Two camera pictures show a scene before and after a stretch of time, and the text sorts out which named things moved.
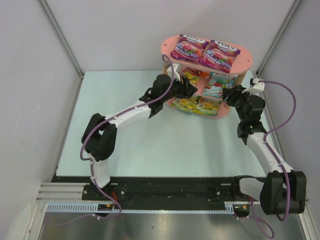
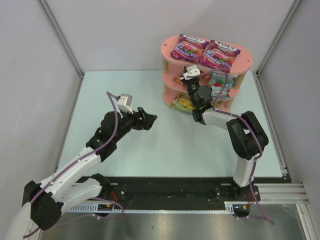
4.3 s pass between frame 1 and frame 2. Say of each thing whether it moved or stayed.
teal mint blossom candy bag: stayed
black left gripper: moved
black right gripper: moved
